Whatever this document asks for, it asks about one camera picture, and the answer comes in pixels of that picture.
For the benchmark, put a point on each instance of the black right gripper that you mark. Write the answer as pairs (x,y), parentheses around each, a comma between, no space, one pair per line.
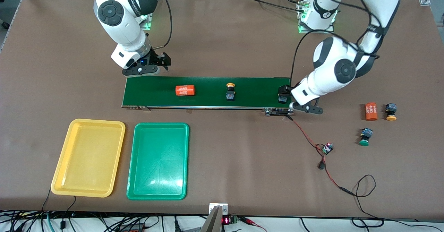
(159,59)

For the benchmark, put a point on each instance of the orange 4680 battery cylinder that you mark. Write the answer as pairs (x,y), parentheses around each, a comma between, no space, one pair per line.
(185,91)
(371,111)

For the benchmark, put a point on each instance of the yellow push button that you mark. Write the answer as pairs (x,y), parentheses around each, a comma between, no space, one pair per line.
(391,112)
(230,95)

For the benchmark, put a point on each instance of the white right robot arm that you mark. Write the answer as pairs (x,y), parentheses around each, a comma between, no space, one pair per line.
(128,27)

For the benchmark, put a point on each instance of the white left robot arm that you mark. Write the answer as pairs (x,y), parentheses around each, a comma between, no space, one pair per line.
(333,65)

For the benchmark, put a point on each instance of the green conveyor belt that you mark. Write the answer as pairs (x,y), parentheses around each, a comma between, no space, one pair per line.
(156,91)

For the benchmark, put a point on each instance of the small controller circuit board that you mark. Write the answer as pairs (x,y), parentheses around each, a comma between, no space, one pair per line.
(327,148)

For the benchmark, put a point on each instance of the green plastic tray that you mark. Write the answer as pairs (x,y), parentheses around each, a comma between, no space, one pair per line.
(158,161)

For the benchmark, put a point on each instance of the yellow plastic tray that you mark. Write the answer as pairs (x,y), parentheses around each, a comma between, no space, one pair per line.
(88,157)

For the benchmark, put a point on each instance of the red clip lead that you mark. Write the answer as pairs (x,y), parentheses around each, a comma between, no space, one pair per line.
(249,221)

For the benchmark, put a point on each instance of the red digit display module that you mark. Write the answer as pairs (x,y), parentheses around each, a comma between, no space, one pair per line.
(227,220)

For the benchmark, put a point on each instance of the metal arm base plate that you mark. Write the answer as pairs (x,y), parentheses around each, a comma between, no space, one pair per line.
(317,31)
(150,24)

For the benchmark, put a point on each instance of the silver mounting bracket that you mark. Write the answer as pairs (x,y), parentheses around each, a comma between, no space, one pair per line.
(223,207)

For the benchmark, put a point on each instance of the grey camera stand beam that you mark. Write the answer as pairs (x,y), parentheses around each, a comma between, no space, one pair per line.
(212,223)

